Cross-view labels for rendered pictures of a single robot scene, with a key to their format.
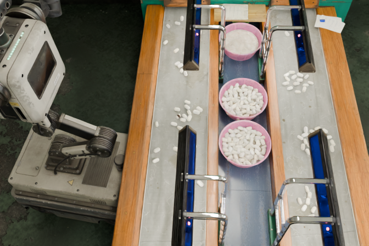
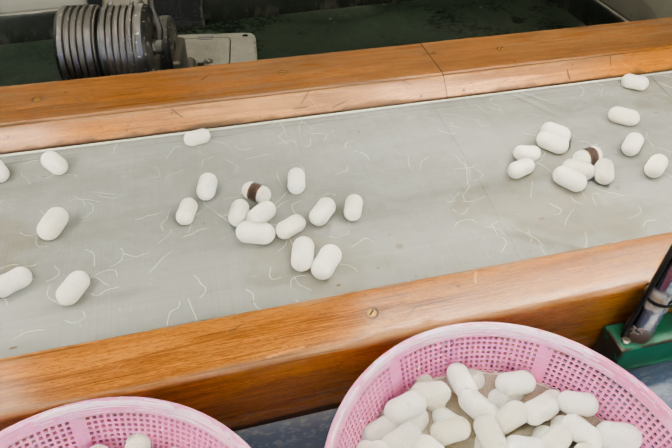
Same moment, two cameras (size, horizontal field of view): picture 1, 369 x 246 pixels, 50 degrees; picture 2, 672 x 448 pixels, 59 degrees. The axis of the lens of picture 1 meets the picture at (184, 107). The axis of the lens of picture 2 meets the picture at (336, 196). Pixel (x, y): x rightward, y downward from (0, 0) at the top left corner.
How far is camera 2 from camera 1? 1.81 m
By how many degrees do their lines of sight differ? 45
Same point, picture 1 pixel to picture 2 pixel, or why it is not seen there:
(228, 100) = (465, 411)
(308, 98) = not seen: outside the picture
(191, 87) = (456, 209)
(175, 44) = (659, 114)
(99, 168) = not seen: hidden behind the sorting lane
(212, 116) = (286, 326)
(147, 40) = (591, 36)
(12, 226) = not seen: hidden behind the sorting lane
